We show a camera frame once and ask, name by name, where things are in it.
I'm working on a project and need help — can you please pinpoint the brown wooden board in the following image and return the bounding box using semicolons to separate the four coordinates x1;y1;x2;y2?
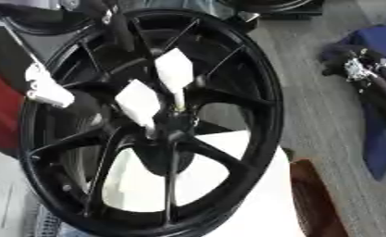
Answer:
288;157;352;237

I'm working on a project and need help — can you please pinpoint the blue cloth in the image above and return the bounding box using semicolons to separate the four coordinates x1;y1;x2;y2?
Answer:
330;22;386;181

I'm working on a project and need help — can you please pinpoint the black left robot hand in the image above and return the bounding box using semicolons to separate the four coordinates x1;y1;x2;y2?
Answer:
0;0;140;118

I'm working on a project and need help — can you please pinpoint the red object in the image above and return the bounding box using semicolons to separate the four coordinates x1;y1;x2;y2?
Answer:
0;65;28;150

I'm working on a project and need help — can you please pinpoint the white pin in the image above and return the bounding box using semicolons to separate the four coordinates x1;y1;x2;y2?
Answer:
154;47;196;111
113;79;164;137

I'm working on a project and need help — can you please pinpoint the black spoked wheel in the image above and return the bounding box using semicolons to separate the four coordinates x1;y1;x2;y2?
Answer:
16;6;287;237

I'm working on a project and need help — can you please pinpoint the black round wheel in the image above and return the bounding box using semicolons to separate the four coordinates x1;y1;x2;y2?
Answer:
215;0;326;20

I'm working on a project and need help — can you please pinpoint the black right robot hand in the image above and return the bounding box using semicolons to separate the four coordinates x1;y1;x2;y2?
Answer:
318;42;371;78

